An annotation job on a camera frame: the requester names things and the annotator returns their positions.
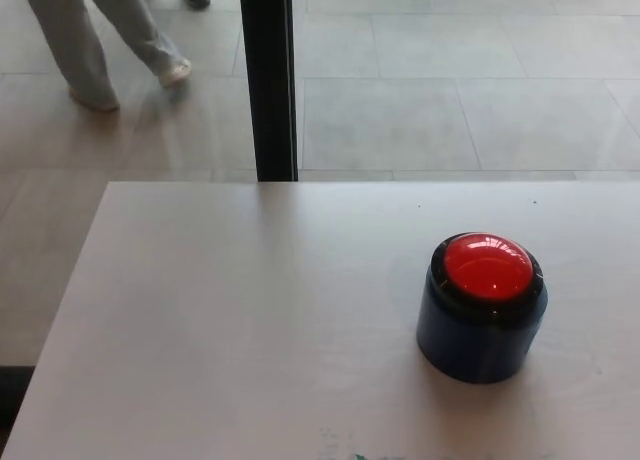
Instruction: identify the red dome button blue base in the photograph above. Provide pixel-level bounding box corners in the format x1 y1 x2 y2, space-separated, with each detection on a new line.
415 231 549 385

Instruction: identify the person in grey trousers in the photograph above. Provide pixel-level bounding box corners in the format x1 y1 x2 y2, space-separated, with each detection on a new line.
19 0 194 114

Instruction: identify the black vertical window frame post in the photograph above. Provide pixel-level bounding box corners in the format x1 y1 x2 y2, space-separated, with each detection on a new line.
237 0 300 183

